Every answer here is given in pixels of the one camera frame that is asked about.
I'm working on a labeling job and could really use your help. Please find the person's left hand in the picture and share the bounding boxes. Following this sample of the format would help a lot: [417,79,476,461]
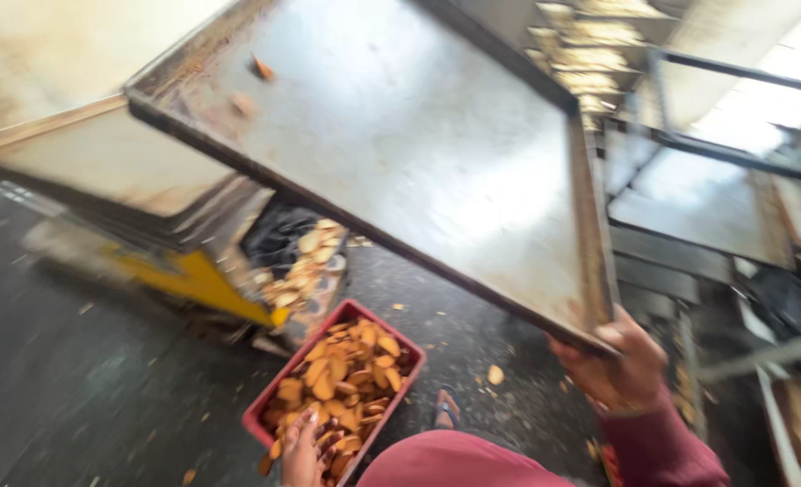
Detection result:
[280,408,342,487]

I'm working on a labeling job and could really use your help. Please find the person's right hand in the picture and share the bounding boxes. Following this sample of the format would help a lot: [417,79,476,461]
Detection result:
[548,306,669,413]

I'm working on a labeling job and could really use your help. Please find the large metal baking tray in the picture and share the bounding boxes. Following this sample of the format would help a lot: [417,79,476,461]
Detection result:
[124,0,622,358]

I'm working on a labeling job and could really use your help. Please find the pile of golden rusks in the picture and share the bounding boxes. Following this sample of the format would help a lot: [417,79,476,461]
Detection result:
[257,318,415,487]

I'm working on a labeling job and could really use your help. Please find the red plastic crate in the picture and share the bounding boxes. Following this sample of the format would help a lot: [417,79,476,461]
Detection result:
[241,299,428,487]

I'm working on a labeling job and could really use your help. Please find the person's sandalled foot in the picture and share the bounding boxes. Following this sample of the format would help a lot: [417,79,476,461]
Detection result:
[432,384,464,431]

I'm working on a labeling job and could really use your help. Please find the person's maroon trousers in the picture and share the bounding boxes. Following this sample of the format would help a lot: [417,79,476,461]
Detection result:
[356,429,579,487]

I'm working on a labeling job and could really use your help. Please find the heap of pale rusks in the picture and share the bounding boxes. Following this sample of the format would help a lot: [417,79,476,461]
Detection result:
[252,218,349,313]

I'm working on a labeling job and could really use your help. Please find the yellow metal stand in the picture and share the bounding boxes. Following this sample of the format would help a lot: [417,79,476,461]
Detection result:
[101,242,293,330]

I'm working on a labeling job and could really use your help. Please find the black plastic bag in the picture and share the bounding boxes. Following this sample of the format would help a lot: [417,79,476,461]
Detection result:
[241,202,322,273]

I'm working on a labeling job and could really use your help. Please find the pale rusk crumb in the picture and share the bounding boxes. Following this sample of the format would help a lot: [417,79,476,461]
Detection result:
[228,91,257,118]

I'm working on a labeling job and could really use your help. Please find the stack of metal trays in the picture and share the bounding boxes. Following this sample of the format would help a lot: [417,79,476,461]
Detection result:
[0,93,277,253]

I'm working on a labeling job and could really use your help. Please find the rack of rusk trays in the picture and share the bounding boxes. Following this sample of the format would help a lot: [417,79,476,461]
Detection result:
[524,0,680,131]

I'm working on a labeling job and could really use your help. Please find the dark metal frame rack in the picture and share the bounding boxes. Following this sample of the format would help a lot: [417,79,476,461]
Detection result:
[602,46,801,487]

